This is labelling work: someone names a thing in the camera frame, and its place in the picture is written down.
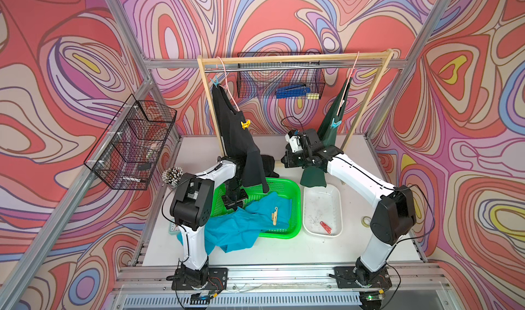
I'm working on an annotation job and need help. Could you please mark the black wire basket back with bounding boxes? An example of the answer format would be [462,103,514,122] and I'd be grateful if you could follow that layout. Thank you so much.
[237,61,326,100]

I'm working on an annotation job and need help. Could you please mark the white plastic tray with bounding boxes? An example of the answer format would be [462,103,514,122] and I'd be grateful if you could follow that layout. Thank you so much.
[302,184,343,237]

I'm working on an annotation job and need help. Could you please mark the light blue clothespin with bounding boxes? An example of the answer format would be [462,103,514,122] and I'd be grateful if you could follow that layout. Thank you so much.
[330,118,342,129]

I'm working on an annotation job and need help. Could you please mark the black wire basket left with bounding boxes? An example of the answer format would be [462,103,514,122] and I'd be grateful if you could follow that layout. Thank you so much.
[83,95,177,190]

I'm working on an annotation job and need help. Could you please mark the teal t-shirt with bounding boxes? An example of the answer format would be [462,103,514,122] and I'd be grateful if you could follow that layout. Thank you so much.
[177,192,293,255]

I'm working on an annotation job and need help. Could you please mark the green perforated plastic basket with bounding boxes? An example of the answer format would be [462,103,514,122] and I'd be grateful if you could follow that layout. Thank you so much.
[205,178,302,242]

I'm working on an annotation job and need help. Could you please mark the yellow tape roll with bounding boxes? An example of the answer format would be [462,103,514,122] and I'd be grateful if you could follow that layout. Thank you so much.
[361,216,371,228]

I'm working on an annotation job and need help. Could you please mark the dark green t-shirt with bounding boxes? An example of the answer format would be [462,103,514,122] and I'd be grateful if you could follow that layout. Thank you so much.
[300,83,346,188]

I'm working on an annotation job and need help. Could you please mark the black t-shirt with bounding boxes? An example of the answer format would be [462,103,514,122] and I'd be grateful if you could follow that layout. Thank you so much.
[211,85,279,193]

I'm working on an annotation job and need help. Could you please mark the black wire basket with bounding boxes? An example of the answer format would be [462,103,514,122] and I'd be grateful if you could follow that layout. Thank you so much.
[83,95,177,190]
[237,61,326,100]

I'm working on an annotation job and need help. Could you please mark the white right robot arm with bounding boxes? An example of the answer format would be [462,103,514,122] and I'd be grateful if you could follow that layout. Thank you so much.
[281,129,416,288]

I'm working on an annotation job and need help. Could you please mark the wooden clothes rack frame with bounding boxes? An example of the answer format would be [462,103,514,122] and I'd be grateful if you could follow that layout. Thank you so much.
[197,49,394,155]

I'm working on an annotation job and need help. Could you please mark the pink hanger right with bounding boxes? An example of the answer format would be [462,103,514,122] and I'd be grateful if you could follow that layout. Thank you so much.
[337,52,360,116]

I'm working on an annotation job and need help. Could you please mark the pine cone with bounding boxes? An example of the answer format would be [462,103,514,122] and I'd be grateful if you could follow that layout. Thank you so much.
[161,166,184,187]

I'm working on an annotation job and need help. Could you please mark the small green clock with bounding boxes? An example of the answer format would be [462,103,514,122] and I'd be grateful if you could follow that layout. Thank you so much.
[168,222,180,236]

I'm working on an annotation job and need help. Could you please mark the pink hanger left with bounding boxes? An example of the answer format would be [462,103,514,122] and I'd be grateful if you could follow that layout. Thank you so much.
[217,57,240,114]

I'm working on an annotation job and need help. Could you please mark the yellow clothespin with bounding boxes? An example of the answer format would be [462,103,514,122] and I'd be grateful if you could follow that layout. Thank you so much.
[241,119,252,129]

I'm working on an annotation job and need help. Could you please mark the metal rail base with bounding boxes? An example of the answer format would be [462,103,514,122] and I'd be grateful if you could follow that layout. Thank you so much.
[110,263,461,309]

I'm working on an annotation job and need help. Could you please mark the red clothespin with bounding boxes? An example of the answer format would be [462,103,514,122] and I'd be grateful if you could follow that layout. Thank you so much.
[320,221,332,235]

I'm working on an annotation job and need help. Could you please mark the pink hanger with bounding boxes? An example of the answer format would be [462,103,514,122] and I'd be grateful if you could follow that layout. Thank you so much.
[337,52,360,116]
[217,57,240,114]

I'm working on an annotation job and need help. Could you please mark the wooden clothespin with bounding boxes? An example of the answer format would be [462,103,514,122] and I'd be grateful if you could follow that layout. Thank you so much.
[272,207,278,226]

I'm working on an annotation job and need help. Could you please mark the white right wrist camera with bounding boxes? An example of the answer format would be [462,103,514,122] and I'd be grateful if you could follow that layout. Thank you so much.
[285,129,303,153]

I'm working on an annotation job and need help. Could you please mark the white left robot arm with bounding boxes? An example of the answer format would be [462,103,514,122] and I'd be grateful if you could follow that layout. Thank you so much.
[170,158,247,291]

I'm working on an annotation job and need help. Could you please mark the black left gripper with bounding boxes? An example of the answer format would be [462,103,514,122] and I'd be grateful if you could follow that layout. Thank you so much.
[222,181,249,214]

